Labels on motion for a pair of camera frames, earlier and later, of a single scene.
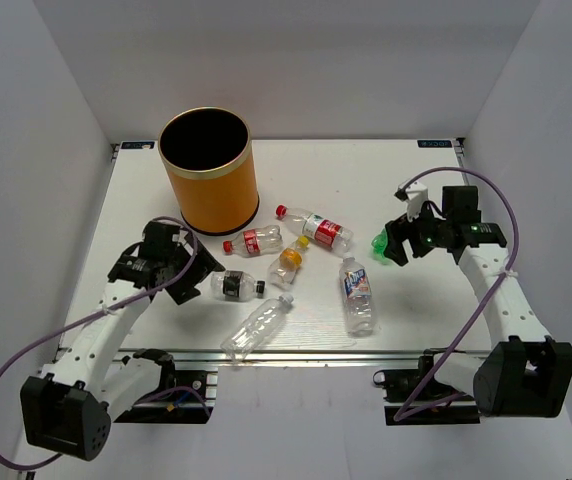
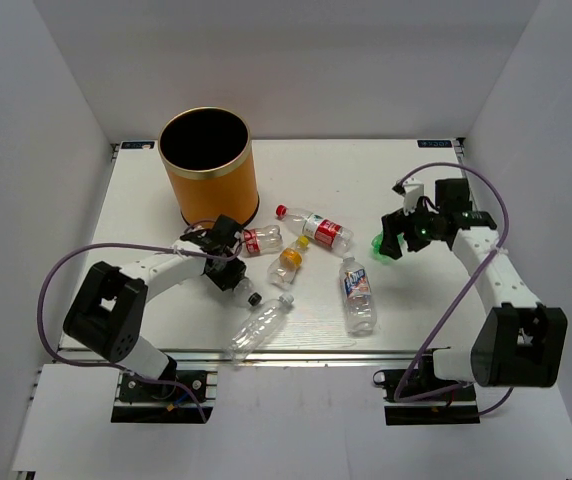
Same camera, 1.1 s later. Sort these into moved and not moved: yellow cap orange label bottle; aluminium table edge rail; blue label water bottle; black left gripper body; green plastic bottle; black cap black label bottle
Moved: black cap black label bottle; black left gripper body
Not moved: blue label water bottle; green plastic bottle; yellow cap orange label bottle; aluminium table edge rail
